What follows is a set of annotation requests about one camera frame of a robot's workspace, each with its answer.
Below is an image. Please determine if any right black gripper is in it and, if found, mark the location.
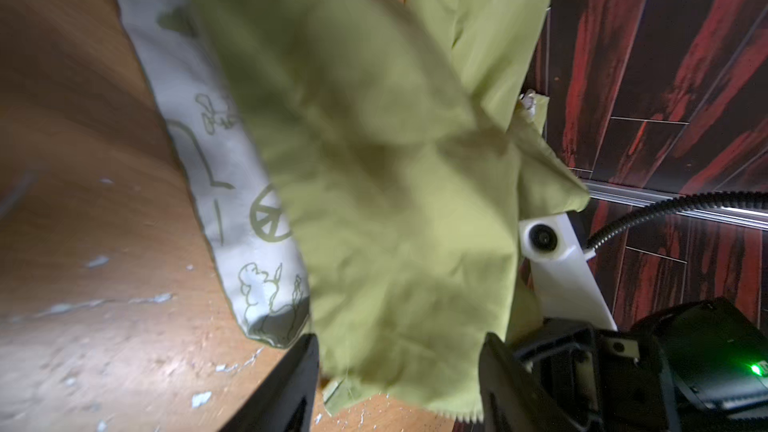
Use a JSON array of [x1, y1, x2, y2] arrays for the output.
[[509, 297, 767, 431]]

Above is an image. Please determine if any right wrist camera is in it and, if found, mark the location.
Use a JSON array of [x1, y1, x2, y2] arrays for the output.
[[519, 214, 617, 331]]

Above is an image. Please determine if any green jacket with cartoon print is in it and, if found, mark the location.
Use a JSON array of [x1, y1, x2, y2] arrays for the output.
[[118, 0, 589, 421]]

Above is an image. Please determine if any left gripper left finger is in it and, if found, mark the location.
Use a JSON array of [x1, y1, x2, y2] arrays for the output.
[[220, 334, 320, 432]]

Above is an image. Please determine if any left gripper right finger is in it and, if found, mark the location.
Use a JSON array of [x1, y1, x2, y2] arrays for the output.
[[479, 333, 570, 431]]

